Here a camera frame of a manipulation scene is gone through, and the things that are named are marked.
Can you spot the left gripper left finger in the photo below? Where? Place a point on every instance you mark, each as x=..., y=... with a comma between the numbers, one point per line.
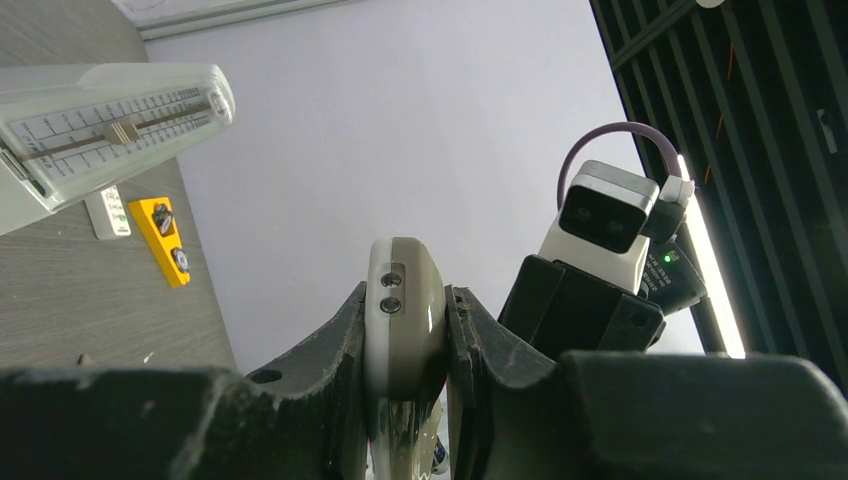
x=300, y=416

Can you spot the grey rounded remote control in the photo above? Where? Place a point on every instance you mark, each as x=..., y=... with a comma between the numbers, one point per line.
x=404, y=357

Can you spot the small white remote control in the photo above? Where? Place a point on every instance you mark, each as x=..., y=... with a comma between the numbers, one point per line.
x=107, y=214

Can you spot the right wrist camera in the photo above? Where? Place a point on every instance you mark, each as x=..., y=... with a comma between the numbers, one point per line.
x=598, y=229

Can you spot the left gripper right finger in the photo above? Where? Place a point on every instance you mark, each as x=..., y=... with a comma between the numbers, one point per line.
x=516, y=414

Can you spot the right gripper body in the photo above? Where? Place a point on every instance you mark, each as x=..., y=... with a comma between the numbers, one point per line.
x=556, y=308

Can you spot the yellow triangle toy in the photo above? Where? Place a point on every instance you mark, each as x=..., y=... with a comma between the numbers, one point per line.
x=156, y=221

